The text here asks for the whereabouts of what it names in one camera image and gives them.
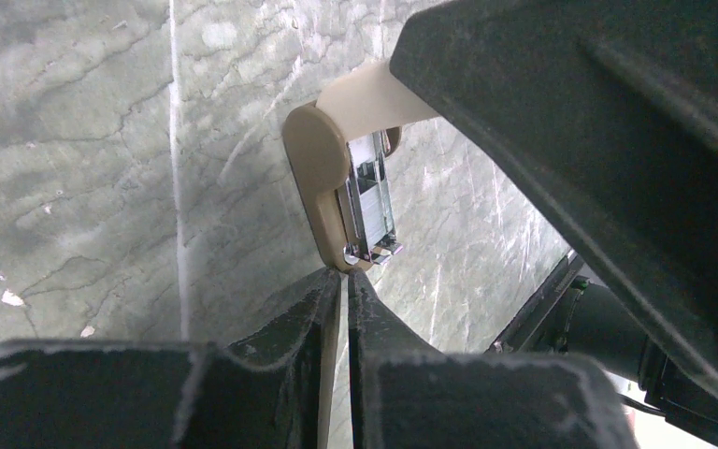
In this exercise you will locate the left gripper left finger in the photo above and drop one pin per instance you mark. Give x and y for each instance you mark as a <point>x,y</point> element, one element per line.
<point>271,389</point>

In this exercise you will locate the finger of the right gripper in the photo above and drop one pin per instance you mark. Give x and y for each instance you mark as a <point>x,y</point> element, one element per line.
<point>605,115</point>

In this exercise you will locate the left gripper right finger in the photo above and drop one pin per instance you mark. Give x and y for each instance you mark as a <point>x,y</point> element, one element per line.
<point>407,394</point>

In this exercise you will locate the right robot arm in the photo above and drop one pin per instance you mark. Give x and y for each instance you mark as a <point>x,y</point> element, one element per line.
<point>600,326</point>

